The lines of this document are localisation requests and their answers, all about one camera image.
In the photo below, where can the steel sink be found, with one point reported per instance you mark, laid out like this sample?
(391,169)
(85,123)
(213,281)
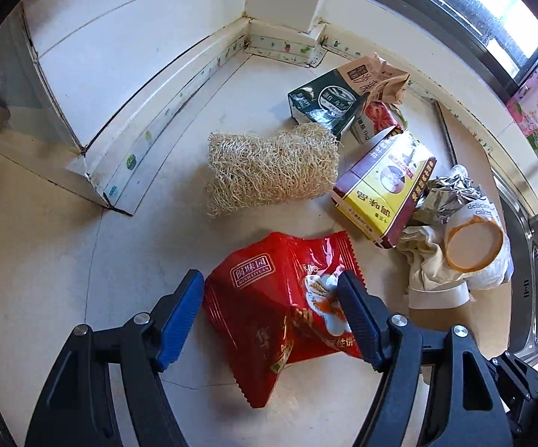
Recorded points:
(530,288)

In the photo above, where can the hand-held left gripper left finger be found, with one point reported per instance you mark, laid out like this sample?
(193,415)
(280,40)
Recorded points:
(180,321)

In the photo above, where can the pink printed pouch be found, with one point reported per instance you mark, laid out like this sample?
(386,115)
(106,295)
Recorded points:
(534,98)

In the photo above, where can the dark green carton box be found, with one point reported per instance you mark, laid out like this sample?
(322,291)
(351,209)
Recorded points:
(325,102)

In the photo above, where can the clear plastic bag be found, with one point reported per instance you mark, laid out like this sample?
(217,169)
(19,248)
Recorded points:
(499,270)

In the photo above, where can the red and white small carton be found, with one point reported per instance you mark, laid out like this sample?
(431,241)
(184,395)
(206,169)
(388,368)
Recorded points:
(380,118)

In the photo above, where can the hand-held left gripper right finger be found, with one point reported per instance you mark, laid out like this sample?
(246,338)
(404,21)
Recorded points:
(357,321)

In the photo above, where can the white cake wrapper packet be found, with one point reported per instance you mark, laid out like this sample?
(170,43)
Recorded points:
(471,247)

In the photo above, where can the red snack packet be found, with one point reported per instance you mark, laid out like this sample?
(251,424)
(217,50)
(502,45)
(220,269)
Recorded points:
(259,288)

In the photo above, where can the beige loofah sponge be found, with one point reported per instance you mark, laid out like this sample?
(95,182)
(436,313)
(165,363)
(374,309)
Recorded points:
(269,167)

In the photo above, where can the yellow and maroon carton box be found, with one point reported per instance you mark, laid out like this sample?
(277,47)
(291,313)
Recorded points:
(376,200)

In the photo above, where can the dark window frame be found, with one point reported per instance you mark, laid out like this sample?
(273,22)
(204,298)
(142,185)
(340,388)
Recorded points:
(436,4)

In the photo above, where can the silver foil bag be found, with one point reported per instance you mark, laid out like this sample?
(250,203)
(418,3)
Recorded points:
(446,195)

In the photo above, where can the brown paper bag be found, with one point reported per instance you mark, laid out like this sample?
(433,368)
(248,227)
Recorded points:
(380,79)

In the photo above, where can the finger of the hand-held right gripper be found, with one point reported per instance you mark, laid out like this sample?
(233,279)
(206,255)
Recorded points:
(518,382)

